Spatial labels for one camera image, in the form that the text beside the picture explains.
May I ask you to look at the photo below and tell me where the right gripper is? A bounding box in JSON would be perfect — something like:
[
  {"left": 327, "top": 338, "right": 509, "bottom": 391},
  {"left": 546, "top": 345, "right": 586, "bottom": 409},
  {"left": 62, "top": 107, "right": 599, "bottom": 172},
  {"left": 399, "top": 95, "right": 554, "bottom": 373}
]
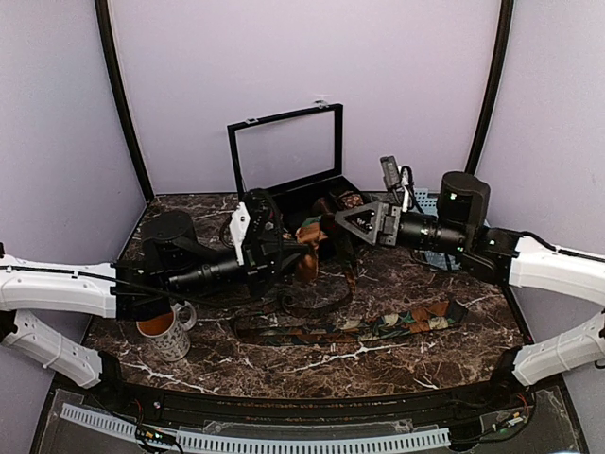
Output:
[{"left": 335, "top": 199, "right": 470, "bottom": 256}]

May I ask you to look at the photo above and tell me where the blue plastic basket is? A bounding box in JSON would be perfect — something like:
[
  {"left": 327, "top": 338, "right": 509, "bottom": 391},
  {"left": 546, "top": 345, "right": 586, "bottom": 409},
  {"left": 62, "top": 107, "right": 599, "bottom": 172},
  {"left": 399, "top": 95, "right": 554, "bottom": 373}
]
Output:
[{"left": 413, "top": 188, "right": 459, "bottom": 271}]

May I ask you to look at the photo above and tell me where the camouflage patterned necktie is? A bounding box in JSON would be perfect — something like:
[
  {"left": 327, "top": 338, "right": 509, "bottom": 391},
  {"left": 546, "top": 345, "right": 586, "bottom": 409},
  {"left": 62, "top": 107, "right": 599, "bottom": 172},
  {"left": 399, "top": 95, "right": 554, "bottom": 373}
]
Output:
[{"left": 231, "top": 210, "right": 468, "bottom": 347}]

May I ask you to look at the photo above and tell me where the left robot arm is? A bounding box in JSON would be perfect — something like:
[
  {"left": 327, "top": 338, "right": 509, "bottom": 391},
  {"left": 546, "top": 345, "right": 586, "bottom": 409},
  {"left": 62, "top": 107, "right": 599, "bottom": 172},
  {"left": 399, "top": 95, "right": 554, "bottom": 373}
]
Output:
[{"left": 1, "top": 189, "right": 308, "bottom": 412}]

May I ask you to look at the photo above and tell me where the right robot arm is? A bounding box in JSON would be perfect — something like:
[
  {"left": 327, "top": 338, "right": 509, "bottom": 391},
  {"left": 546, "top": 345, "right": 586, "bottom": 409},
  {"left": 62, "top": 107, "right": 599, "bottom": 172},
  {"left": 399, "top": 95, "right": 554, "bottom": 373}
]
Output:
[{"left": 336, "top": 171, "right": 604, "bottom": 410}]

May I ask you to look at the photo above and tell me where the tan patterned rolled tie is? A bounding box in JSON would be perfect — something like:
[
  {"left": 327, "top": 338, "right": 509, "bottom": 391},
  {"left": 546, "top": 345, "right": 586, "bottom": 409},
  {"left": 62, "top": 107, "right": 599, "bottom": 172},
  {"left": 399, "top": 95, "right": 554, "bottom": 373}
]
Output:
[{"left": 336, "top": 190, "right": 366, "bottom": 211}]

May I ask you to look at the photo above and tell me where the brown rolled tie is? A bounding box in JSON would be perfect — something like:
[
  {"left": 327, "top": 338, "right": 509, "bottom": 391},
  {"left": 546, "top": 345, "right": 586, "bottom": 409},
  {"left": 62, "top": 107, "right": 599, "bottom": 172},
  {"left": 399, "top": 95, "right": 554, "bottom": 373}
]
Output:
[{"left": 311, "top": 197, "right": 338, "bottom": 217}]

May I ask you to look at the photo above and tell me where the black tie storage box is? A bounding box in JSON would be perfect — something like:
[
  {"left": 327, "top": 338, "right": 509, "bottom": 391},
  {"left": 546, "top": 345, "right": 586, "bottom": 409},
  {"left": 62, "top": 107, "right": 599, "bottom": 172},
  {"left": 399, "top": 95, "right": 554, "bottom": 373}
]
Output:
[{"left": 224, "top": 101, "right": 385, "bottom": 233}]

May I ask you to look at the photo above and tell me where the patterned mug with orange liquid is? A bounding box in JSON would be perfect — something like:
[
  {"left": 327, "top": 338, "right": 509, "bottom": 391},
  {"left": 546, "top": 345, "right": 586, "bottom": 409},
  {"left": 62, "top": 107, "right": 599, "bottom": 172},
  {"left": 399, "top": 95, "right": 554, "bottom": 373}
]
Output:
[{"left": 136, "top": 302, "right": 198, "bottom": 362}]

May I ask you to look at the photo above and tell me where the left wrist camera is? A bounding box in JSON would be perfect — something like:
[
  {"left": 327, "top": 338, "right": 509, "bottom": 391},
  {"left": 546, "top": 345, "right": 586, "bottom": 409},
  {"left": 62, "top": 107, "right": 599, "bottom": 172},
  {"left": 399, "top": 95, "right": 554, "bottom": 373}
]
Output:
[{"left": 229, "top": 201, "right": 251, "bottom": 266}]

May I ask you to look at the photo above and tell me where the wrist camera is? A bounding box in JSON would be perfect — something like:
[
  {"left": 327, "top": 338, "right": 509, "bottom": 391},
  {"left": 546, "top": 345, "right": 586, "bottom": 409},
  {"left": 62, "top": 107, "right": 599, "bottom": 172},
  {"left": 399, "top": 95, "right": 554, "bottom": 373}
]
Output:
[
  {"left": 229, "top": 201, "right": 251, "bottom": 266},
  {"left": 380, "top": 156, "right": 416, "bottom": 212}
]

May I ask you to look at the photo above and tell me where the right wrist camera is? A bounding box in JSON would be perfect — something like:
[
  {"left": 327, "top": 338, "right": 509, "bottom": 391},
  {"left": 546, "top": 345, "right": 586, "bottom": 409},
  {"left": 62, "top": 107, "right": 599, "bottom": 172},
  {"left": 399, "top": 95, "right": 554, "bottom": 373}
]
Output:
[{"left": 380, "top": 156, "right": 416, "bottom": 212}]

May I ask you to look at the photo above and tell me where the black front rail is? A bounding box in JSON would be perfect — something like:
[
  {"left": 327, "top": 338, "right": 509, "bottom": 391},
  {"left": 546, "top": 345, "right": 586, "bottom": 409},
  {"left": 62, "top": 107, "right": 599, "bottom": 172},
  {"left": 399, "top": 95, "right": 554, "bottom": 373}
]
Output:
[{"left": 51, "top": 377, "right": 537, "bottom": 428}]

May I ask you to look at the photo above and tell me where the white perforated cable duct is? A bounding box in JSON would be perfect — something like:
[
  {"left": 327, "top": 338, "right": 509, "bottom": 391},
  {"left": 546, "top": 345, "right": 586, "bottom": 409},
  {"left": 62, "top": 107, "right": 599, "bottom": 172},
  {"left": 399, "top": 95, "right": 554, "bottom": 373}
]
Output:
[{"left": 59, "top": 402, "right": 452, "bottom": 454}]

